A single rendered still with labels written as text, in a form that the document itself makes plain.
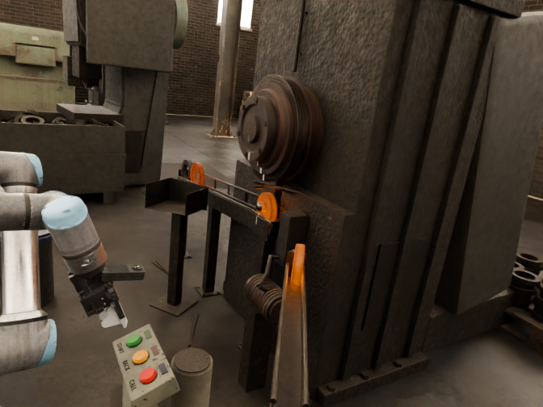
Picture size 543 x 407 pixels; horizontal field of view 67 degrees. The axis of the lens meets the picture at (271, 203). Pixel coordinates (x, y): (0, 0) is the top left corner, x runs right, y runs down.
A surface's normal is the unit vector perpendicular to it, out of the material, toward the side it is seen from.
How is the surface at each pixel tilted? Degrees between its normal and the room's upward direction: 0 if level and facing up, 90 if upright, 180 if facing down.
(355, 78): 90
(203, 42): 90
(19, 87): 90
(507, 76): 90
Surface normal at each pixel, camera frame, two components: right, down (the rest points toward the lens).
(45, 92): 0.50, 0.31
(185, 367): 0.12, -0.95
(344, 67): -0.86, 0.05
